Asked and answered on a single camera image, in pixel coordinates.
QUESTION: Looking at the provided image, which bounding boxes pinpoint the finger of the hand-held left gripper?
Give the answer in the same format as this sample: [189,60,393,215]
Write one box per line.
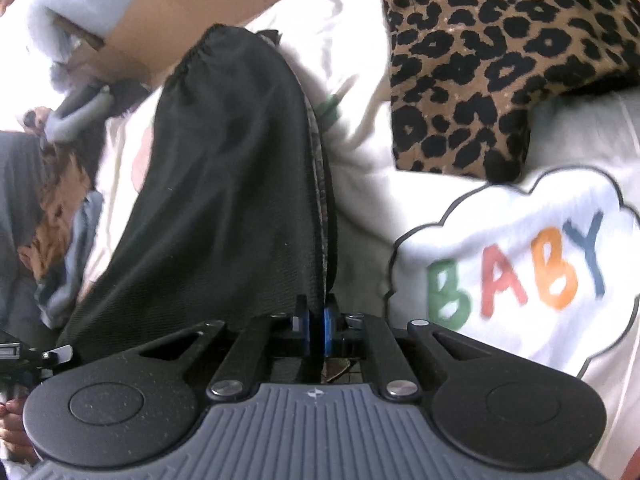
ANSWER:
[22,344,74,368]

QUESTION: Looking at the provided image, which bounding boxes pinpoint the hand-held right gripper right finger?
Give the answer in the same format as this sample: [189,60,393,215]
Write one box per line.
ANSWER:
[322,294,501,402]

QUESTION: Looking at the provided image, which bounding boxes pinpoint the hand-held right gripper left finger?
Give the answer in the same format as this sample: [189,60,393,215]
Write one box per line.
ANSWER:
[135,294,310,402]

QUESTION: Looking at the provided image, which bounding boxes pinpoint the black bear-print shorts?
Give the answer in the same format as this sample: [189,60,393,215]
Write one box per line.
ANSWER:
[55,24,341,376]

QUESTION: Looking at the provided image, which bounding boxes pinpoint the person's left hand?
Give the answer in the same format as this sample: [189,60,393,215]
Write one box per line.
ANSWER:
[0,395,38,463]

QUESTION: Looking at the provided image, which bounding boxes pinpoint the light blue cloth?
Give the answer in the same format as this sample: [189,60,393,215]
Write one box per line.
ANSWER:
[35,190,106,328]

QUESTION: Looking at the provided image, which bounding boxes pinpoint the white bear-print bedsheet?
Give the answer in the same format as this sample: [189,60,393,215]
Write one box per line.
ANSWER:
[80,0,640,480]

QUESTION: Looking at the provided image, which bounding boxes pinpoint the brown garment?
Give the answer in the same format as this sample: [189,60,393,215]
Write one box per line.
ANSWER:
[17,152,93,281]

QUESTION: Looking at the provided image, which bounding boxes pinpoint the dark grey pillow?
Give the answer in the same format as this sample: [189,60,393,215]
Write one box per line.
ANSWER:
[0,130,56,341]

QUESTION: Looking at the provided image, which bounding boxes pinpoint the grey plush toy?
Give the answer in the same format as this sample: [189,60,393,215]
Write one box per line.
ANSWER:
[44,85,113,143]

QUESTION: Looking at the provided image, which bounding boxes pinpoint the black garment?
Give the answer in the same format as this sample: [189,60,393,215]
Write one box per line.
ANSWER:
[80,80,151,126]

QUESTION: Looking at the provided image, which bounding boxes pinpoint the leopard print cloth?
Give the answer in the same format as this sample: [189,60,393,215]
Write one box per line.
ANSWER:
[381,0,640,183]

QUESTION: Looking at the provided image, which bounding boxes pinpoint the flattened cardboard box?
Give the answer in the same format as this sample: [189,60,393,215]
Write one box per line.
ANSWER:
[52,0,381,86]

